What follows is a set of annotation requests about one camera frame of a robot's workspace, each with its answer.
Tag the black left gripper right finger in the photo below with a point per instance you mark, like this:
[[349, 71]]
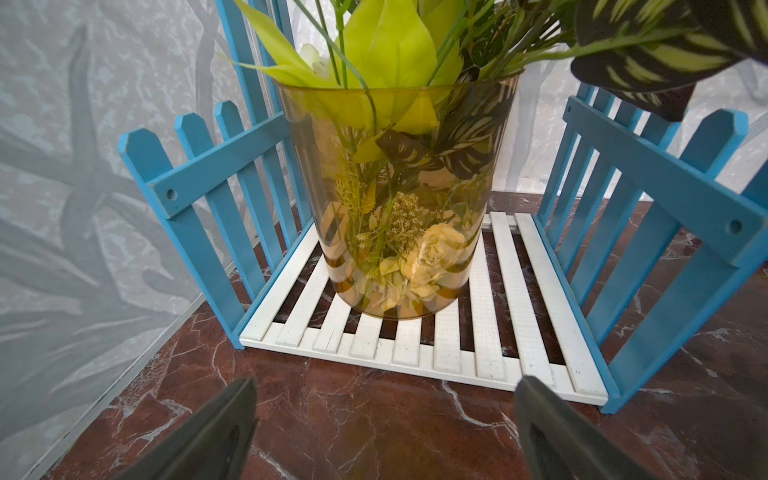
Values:
[[560, 443]]

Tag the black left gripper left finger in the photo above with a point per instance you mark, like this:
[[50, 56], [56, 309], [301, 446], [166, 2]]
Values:
[[212, 444]]

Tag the blue white picket plant stand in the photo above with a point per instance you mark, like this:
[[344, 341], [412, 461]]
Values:
[[599, 255]]

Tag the glass vase with artificial plants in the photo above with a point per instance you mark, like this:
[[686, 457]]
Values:
[[399, 122]]

